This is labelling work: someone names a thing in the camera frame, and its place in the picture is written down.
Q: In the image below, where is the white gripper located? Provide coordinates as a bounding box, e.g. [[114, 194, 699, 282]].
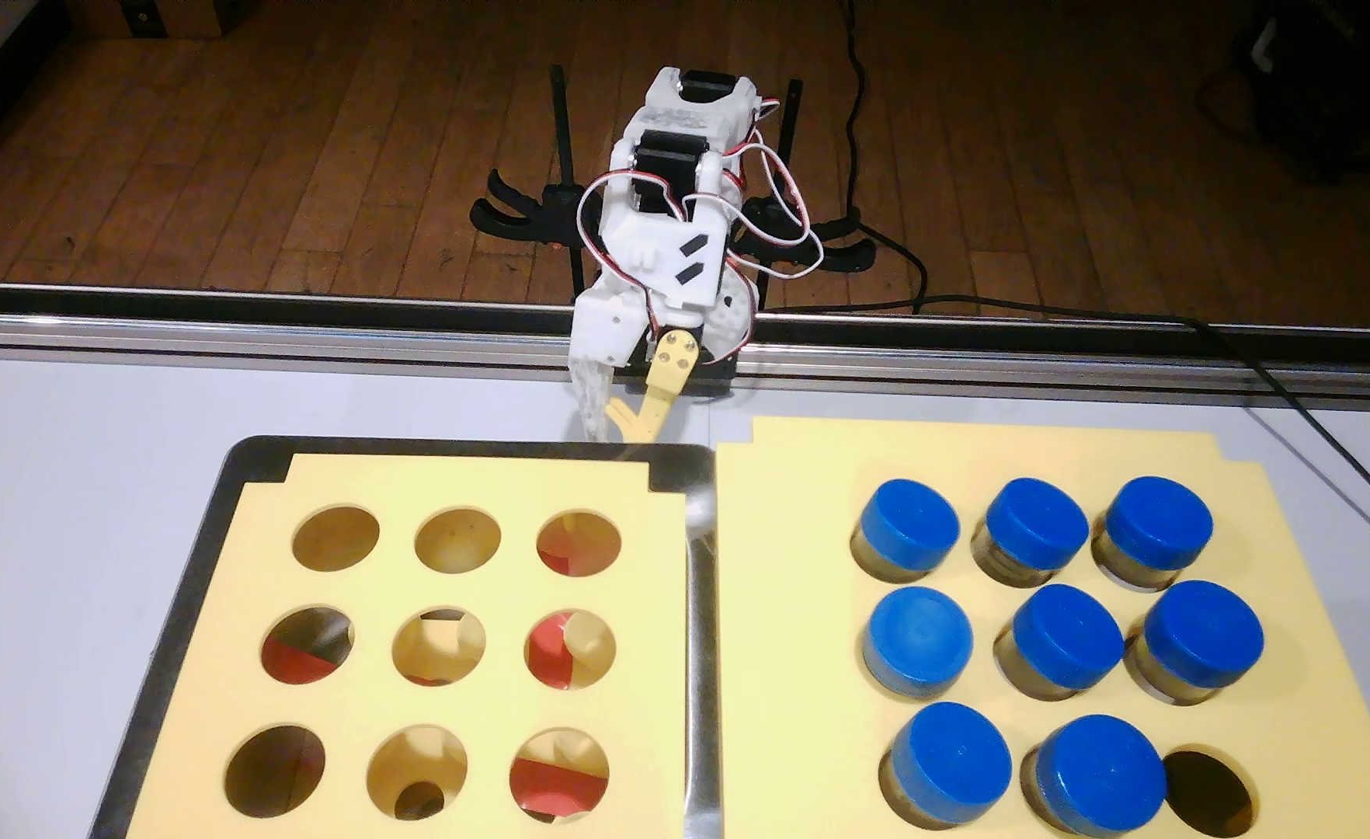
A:
[[569, 186, 735, 444]]

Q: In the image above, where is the blue capped test tube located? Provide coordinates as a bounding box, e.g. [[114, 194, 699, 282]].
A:
[[1023, 713, 1170, 837], [972, 475, 1092, 587], [863, 585, 975, 701], [881, 701, 1015, 831], [850, 478, 962, 584], [993, 583, 1125, 701], [1093, 475, 1216, 591], [1124, 579, 1265, 706]]

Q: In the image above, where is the black bar clamp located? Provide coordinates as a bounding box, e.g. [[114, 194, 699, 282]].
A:
[[469, 61, 610, 302], [737, 75, 878, 305]]

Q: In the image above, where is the black metal tray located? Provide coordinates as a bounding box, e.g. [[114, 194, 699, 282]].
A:
[[89, 433, 724, 839]]

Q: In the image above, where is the large yellow foam rack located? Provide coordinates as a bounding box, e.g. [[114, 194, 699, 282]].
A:
[[716, 413, 1370, 839]]

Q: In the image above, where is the yellow foam rack in tray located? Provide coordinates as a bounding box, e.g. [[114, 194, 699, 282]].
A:
[[126, 451, 690, 839]]

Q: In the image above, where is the dark bulky object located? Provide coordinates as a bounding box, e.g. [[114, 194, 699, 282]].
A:
[[1203, 0, 1370, 182]]

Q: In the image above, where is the black hanging cable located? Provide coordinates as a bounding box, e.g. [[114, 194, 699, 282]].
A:
[[842, 0, 931, 310]]

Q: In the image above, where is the aluminium table edge rail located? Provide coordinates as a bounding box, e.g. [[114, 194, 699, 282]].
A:
[[0, 280, 1370, 403]]

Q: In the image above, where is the long black cable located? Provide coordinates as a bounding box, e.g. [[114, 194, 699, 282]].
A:
[[755, 291, 1370, 552]]

